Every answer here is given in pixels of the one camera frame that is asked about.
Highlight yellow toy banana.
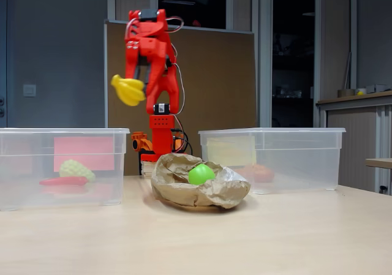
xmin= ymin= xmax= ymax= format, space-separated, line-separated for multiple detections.
xmin=110 ymin=74 xmax=147 ymax=107

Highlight green toy apple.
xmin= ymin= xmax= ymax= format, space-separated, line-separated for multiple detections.
xmin=187 ymin=164 xmax=216 ymax=186

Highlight light green toy grapes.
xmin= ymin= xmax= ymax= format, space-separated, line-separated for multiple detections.
xmin=58 ymin=159 xmax=96 ymax=183

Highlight red toy chili pepper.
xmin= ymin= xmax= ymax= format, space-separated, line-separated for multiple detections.
xmin=39 ymin=176 xmax=89 ymax=187

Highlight brown toy donut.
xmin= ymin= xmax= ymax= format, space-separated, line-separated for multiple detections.
xmin=253 ymin=164 xmax=274 ymax=183

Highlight pink paper label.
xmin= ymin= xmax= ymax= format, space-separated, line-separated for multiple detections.
xmin=53 ymin=136 xmax=116 ymax=173

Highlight yellow-green paper label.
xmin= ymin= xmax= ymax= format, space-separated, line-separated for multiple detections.
xmin=206 ymin=135 xmax=258 ymax=167

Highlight clear plastic bin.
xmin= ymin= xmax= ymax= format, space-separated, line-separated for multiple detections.
xmin=0 ymin=127 xmax=131 ymax=212
xmin=198 ymin=127 xmax=347 ymax=195

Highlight brown pinboard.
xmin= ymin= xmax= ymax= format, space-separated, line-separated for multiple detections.
xmin=104 ymin=19 xmax=257 ymax=176

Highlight orange printed part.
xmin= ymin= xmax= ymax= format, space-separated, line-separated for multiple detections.
xmin=130 ymin=131 xmax=153 ymax=152

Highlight brown paper bag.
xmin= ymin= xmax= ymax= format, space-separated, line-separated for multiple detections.
xmin=150 ymin=153 xmax=251 ymax=210

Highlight clear plastic film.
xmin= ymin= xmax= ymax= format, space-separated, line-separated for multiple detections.
xmin=219 ymin=167 xmax=246 ymax=184

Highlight grey roller shutter cabinet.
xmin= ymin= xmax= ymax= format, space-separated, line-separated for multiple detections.
xmin=316 ymin=90 xmax=392 ymax=195

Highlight small side table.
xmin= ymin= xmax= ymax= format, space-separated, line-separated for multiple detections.
xmin=364 ymin=157 xmax=392 ymax=170

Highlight looped thin servo cable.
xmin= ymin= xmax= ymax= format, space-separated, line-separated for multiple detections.
xmin=167 ymin=17 xmax=184 ymax=33

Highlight black base cable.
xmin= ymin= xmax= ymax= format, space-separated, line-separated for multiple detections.
xmin=171 ymin=128 xmax=193 ymax=155

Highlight wooden base plate stack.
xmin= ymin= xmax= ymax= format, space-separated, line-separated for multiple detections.
xmin=140 ymin=160 xmax=159 ymax=176

